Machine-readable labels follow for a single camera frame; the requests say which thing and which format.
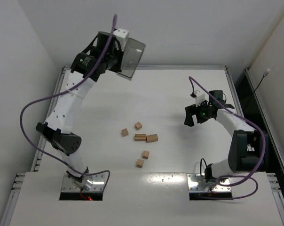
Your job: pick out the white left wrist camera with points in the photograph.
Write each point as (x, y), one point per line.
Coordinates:
(122, 35)

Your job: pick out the translucent grey plastic bin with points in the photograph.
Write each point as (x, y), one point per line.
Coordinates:
(131, 57)

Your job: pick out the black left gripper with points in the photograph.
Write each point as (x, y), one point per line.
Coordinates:
(118, 63)

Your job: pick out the small wooden cube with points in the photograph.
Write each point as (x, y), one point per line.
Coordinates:
(145, 154)
(140, 163)
(138, 125)
(124, 132)

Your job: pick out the metal base plate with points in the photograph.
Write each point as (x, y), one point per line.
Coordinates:
(89, 184)
(198, 185)

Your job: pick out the striped wooden block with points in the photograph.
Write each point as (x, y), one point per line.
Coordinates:
(140, 137)

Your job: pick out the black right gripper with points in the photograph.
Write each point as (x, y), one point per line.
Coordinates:
(192, 112)

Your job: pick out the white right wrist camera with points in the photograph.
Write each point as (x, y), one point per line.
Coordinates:
(199, 97)

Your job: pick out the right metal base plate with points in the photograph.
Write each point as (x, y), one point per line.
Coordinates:
(198, 185)

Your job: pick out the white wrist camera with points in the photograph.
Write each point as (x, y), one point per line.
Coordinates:
(122, 35)
(199, 97)

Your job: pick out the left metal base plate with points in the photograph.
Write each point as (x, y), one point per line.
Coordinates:
(89, 184)

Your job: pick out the aluminium table frame rail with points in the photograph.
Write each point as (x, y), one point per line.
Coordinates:
(181, 67)

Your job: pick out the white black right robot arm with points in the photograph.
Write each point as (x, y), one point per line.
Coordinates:
(249, 146)

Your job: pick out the long wooden block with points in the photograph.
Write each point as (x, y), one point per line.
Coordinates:
(151, 138)

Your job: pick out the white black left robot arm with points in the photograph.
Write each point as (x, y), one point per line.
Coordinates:
(57, 128)

